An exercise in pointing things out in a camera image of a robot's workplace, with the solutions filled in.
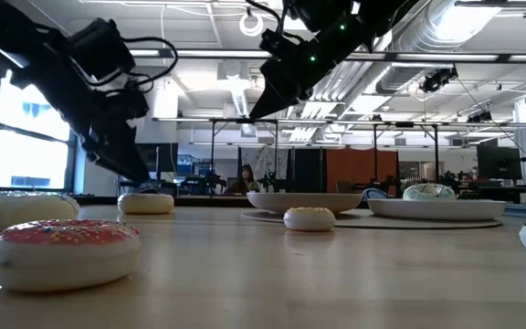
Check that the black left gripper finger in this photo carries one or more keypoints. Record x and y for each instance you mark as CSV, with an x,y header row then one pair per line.
x,y
121,153

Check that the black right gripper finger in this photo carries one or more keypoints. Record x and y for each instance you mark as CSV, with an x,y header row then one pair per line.
x,y
274,100

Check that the plain cream donut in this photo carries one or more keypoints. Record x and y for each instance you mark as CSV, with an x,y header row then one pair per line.
x,y
146,204

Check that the large white frosted donut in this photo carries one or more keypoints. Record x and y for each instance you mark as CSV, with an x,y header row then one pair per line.
x,y
21,212

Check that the pink sprinkled donut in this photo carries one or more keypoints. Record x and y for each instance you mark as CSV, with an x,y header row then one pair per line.
x,y
62,256

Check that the small yellow sprinkled donut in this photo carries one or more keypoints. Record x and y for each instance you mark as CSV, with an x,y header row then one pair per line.
x,y
309,220

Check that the white glazed donut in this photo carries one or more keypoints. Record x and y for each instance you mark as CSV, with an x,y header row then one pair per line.
x,y
428,192

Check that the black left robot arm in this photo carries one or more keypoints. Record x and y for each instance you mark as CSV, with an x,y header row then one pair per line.
x,y
21,50

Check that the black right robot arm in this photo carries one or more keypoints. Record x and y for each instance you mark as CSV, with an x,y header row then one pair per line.
x,y
336,13

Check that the black computer monitor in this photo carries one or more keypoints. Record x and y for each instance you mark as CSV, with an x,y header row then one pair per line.
x,y
499,163
162,157

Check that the person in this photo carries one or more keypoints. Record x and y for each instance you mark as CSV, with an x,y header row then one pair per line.
x,y
244,180

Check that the large window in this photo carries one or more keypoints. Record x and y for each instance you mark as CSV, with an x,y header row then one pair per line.
x,y
30,151

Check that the beige bowl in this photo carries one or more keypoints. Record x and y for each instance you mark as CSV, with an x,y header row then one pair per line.
x,y
304,202

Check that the orange partition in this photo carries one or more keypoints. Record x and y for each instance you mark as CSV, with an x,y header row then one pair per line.
x,y
359,169

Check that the blue and white object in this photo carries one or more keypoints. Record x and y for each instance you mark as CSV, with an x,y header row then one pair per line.
x,y
375,194

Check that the round beige placemat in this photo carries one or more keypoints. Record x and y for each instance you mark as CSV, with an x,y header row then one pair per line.
x,y
381,223

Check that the white plate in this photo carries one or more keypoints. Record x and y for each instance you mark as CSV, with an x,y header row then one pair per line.
x,y
436,210

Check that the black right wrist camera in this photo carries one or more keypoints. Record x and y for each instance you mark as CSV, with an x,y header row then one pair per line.
x,y
279,45

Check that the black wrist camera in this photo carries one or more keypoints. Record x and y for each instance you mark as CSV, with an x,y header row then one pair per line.
x,y
98,48
279,45

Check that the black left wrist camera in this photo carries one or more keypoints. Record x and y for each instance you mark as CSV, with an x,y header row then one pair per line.
x,y
98,48

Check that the silver ventilation duct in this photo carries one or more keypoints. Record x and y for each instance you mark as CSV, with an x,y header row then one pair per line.
x,y
409,41

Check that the black overhead camera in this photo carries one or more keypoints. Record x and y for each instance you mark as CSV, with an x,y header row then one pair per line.
x,y
436,80

